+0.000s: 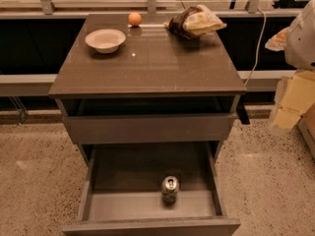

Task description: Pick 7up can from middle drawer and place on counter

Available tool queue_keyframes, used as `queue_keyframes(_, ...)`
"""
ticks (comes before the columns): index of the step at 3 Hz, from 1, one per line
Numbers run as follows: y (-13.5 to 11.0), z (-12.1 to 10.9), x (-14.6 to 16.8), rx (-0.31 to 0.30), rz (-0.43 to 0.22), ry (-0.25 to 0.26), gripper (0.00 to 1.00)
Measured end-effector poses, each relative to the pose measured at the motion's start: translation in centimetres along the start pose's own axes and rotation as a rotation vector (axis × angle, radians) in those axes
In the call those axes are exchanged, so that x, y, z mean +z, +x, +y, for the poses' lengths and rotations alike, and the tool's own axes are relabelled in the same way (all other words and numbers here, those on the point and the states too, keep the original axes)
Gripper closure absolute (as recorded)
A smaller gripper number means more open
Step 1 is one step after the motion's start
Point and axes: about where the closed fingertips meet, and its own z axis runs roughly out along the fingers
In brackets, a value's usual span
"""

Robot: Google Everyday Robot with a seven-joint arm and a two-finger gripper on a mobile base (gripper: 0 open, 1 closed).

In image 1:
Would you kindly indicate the green 7up can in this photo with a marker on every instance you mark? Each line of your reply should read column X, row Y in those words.
column 170, row 189

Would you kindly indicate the open middle drawer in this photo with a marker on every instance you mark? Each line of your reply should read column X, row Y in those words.
column 122, row 193

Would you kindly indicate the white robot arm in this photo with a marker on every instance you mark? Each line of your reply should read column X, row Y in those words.
column 299, row 51

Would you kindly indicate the white bowl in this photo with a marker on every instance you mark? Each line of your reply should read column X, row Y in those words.
column 105, row 41

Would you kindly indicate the orange fruit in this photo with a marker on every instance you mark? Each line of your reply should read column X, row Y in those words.
column 134, row 19

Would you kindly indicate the closed top drawer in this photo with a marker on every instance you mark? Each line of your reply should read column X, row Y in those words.
column 87, row 130

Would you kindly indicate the metal railing frame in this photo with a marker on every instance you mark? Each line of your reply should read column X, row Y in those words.
column 28, row 30

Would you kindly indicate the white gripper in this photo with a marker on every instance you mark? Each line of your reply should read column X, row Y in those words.
column 301, row 43

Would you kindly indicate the yellow brown chip bag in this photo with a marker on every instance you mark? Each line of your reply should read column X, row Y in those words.
column 194, row 22

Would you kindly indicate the grey drawer cabinet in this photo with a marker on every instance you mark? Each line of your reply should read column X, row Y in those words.
column 152, row 73

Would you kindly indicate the wooden box at right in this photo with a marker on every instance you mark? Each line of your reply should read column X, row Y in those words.
column 307, row 128

